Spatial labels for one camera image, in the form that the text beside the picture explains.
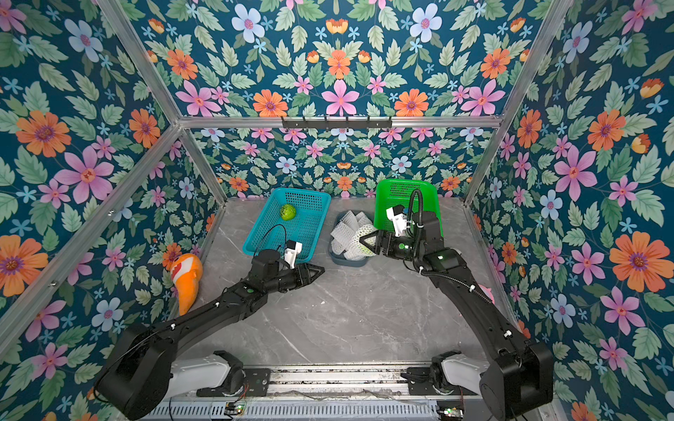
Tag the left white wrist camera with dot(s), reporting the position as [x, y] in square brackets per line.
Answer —
[291, 252]

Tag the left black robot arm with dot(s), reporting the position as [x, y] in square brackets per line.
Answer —
[143, 368]

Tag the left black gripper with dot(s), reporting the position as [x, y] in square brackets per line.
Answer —
[320, 271]

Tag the teal plastic basket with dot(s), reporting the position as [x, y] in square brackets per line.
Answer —
[270, 232]

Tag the green custard apple back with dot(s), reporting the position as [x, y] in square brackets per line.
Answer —
[288, 212]

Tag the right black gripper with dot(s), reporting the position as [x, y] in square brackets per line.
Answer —
[390, 245]

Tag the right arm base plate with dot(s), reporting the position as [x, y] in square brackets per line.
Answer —
[421, 381]

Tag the orange clownfish plush toy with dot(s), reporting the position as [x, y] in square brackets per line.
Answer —
[186, 273]

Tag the black hook rail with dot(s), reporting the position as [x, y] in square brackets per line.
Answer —
[326, 123]

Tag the pink alarm clock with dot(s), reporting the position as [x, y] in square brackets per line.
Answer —
[488, 293]

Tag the green plastic basket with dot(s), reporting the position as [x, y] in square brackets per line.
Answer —
[393, 192]

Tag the white foam net back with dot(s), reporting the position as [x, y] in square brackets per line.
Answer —
[343, 234]

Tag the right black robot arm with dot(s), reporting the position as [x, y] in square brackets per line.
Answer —
[516, 376]

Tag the grey foam net tray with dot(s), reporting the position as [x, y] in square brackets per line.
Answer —
[339, 259]

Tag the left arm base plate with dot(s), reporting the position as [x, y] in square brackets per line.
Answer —
[247, 382]

